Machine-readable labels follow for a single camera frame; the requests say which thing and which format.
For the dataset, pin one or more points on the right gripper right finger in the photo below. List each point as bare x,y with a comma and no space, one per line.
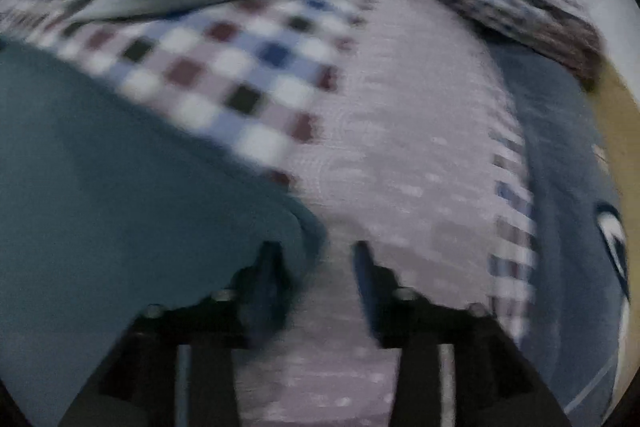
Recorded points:
457,367

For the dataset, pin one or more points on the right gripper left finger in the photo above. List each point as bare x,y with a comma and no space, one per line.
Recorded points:
174,367

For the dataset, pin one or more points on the dark blue shirt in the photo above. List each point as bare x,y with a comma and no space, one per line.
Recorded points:
105,212

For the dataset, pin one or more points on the plaid bed sheet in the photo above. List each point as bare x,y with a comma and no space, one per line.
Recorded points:
387,119

